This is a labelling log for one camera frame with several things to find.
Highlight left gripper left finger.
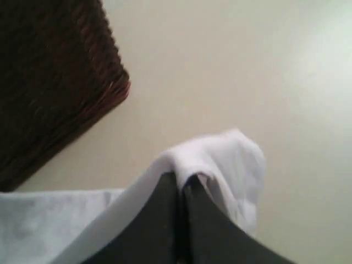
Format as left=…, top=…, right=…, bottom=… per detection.
left=84, top=173, right=178, bottom=264

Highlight dark red wicker basket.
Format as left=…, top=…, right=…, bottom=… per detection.
left=1, top=1, right=130, bottom=192

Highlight white t-shirt red print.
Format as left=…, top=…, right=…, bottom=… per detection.
left=1, top=130, right=266, bottom=263

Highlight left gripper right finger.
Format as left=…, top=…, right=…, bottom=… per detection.
left=183, top=175, right=292, bottom=264

